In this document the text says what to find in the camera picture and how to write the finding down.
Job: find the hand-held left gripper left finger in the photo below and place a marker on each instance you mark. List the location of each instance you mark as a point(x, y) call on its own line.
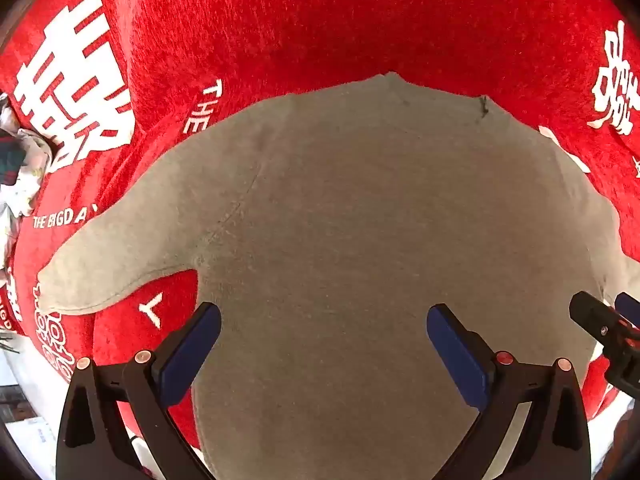
point(192, 355)

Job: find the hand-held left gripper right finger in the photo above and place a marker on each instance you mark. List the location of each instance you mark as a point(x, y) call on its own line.
point(460, 355)

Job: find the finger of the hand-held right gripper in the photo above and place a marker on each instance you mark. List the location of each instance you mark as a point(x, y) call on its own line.
point(629, 307)
point(592, 312)

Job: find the grey small garment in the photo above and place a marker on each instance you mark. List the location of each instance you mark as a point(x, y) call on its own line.
point(350, 235)

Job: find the white printed crumpled cloth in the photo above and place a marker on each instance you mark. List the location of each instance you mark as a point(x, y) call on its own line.
point(27, 170)

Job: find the dark blue red cloth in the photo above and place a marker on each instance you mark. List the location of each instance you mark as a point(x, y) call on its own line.
point(11, 157)

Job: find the red printed blanket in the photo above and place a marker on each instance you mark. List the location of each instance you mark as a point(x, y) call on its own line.
point(300, 20)

